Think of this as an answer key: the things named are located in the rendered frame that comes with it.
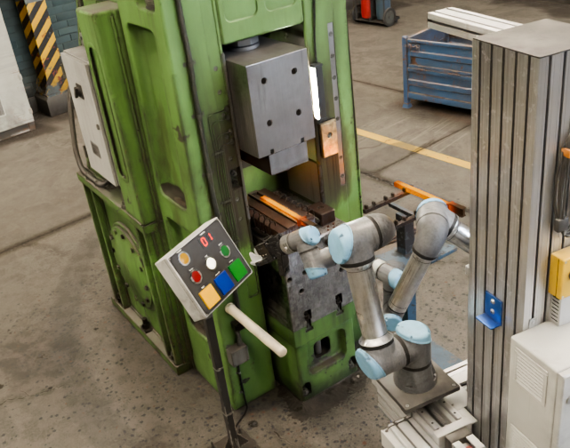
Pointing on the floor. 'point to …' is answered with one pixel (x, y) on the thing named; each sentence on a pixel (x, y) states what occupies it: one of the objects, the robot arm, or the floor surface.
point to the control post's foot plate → (236, 441)
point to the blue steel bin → (437, 68)
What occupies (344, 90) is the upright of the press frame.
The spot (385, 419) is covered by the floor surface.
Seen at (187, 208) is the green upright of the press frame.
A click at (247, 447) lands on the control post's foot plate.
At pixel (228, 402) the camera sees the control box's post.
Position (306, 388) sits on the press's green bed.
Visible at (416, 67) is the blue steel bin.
